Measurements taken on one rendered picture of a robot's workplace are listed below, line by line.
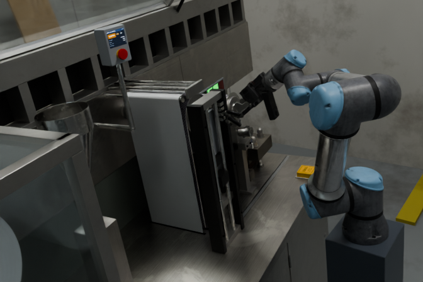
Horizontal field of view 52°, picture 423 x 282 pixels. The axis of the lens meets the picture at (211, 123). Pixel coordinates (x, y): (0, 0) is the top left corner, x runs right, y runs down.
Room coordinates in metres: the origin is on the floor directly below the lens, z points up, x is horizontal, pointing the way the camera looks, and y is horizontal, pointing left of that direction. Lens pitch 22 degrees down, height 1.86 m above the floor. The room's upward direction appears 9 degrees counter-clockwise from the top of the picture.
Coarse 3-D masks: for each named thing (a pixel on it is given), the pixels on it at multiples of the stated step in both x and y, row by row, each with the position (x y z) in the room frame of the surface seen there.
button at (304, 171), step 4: (300, 168) 1.67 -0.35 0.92; (304, 168) 1.67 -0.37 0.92; (308, 168) 1.66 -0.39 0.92; (312, 168) 1.65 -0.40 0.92; (296, 172) 1.64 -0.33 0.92; (300, 172) 1.63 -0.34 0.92; (304, 172) 1.63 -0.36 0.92; (308, 172) 1.62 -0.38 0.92; (312, 172) 1.62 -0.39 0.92; (300, 176) 1.63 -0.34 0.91; (304, 176) 1.62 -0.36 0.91; (308, 176) 1.61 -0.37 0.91
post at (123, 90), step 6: (120, 66) 1.20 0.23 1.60; (120, 72) 1.19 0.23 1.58; (120, 78) 1.19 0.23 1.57; (120, 84) 1.19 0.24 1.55; (126, 90) 1.20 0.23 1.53; (126, 96) 1.19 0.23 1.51; (126, 102) 1.19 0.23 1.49; (126, 108) 1.19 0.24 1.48; (132, 120) 1.20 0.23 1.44; (132, 126) 1.19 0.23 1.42
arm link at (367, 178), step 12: (360, 168) 1.25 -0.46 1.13; (348, 180) 1.20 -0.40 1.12; (360, 180) 1.17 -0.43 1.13; (372, 180) 1.17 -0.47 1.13; (348, 192) 1.16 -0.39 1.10; (360, 192) 1.16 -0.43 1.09; (372, 192) 1.16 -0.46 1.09; (360, 204) 1.15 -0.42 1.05; (372, 204) 1.16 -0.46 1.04; (360, 216) 1.17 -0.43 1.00; (372, 216) 1.16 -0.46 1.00
